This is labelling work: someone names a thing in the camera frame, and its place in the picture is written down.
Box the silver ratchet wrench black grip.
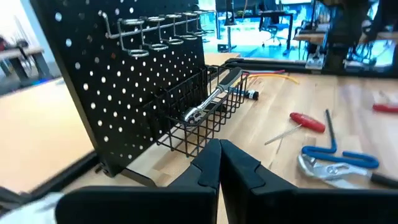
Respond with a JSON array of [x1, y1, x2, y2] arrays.
[[182, 67, 244, 125]]

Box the light wooden desk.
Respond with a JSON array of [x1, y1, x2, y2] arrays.
[[294, 30, 326, 46]]

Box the silver metal base bracket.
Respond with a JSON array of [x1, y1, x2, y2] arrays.
[[305, 52, 326, 70]]

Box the black office chair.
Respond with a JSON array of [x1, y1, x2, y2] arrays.
[[260, 14, 290, 47]]

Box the red-handled screwdriver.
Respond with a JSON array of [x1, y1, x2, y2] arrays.
[[264, 111, 326, 146]]

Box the wooden desk black legs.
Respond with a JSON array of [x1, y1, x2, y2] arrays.
[[0, 46, 52, 82]]

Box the neighbouring wooden table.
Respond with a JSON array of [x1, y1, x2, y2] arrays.
[[0, 77, 94, 194]]

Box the blue-handled T hex key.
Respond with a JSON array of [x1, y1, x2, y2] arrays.
[[301, 108, 380, 170]]

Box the blue tool with black cap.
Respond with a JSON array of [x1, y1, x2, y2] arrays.
[[228, 88, 260, 101]]

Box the black table rail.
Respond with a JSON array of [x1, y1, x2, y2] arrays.
[[222, 57, 398, 78], [0, 151, 100, 215]]

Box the silver ring tool holder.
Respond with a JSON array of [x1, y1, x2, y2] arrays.
[[98, 9, 217, 59]]

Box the red-handled tool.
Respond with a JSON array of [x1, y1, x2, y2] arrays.
[[372, 103, 398, 114]]

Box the black metal pegboard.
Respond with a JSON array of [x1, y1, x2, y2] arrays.
[[29, 0, 208, 189]]

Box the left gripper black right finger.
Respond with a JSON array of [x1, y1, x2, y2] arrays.
[[219, 139, 398, 224]]

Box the red cable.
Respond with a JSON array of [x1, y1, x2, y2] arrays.
[[242, 69, 286, 76]]

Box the black wire basket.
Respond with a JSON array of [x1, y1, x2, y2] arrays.
[[154, 64, 249, 158]]

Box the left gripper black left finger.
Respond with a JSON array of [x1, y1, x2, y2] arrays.
[[55, 138, 222, 224]]

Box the silver pliers black handles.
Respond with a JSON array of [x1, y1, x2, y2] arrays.
[[297, 154, 398, 190]]

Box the white cloth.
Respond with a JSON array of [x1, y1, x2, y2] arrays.
[[0, 192, 65, 224]]

